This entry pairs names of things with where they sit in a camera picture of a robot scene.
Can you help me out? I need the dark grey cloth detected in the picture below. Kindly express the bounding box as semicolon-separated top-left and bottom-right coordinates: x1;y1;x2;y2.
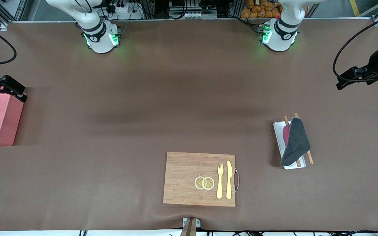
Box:
281;117;311;166

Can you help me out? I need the white rectangular tray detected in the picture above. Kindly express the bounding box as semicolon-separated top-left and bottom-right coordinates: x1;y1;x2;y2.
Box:
273;121;306;170

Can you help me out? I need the orange packaged snacks pile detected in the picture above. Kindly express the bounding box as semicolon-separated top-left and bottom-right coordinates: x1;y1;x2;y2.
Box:
241;0;307;18

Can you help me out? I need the white power strip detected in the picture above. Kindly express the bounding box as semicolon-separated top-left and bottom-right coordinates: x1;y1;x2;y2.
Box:
105;3;143;20

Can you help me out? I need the yellow knife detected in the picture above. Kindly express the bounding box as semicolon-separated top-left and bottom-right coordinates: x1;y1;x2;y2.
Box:
226;160;233;200

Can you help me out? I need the yellow fork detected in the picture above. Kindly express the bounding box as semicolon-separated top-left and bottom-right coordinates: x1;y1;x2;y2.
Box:
217;163;224;199

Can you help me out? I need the white connector strip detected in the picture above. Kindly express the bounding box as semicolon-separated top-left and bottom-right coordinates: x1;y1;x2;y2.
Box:
182;11;206;19

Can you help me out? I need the wooden cutting board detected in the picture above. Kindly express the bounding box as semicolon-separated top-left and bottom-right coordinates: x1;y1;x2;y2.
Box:
163;152;236;207

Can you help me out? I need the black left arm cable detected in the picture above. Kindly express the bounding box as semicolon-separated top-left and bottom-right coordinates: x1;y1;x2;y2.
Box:
332;15;378;83

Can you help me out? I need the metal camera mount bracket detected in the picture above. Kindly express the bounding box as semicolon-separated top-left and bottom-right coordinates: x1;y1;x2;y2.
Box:
180;217;201;236

